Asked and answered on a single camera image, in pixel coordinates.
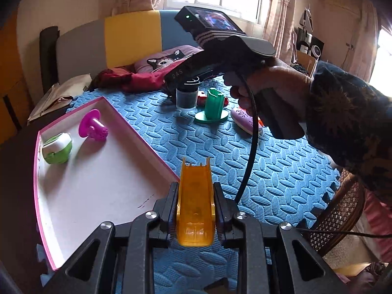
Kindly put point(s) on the wooden wardrobe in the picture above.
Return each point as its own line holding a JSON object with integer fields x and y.
{"x": 13, "y": 76}

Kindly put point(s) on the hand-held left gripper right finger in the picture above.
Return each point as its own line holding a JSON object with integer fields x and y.
{"x": 221, "y": 213}

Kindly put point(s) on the dark red cloth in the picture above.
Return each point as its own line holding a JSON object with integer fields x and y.
{"x": 134, "y": 81}

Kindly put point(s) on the purple cat pillow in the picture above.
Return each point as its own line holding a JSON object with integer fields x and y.
{"x": 171, "y": 56}

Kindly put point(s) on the black rolled mat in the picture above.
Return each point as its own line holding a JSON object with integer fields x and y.
{"x": 49, "y": 55}

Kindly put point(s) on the person's right forearm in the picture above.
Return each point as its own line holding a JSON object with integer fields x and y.
{"x": 349, "y": 119}

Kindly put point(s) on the orange translucent toy slide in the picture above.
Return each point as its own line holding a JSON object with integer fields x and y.
{"x": 194, "y": 199}

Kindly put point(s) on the grey yellow blue sofa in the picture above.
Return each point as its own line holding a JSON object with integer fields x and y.
{"x": 131, "y": 39}

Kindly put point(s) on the beige cloth bag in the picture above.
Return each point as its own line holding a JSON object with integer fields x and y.
{"x": 64, "y": 93}

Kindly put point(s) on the clear cup with black lid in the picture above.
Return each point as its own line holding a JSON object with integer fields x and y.
{"x": 186, "y": 98}

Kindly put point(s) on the green cylinder toy with base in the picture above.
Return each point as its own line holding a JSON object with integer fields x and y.
{"x": 214, "y": 104}

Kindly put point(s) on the black and white appliance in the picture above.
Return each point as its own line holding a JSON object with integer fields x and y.
{"x": 312, "y": 47}

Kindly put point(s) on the green and white toy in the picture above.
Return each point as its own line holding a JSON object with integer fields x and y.
{"x": 56, "y": 150}

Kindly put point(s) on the blue foam mat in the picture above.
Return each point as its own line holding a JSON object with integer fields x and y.
{"x": 196, "y": 141}

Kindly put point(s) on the pink cloth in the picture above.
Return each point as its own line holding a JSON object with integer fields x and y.
{"x": 378, "y": 229}

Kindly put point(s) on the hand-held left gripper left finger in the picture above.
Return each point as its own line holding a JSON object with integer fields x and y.
{"x": 171, "y": 213}

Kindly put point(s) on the person's right hand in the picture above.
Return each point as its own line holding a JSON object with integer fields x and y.
{"x": 284, "y": 82}

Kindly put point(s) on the purple oval toy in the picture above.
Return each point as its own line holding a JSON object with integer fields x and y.
{"x": 243, "y": 118}

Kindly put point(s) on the pink-rimmed white tray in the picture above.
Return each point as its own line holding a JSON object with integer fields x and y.
{"x": 101, "y": 174}

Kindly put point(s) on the cardboard box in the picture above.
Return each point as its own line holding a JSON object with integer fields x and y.
{"x": 306, "y": 62}

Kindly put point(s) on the wicker chair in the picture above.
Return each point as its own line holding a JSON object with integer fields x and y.
{"x": 343, "y": 217}

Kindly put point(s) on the red cylinder toy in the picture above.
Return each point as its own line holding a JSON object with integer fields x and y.
{"x": 201, "y": 99}

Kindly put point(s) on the magenta spool toy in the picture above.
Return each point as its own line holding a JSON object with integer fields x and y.
{"x": 90, "y": 125}

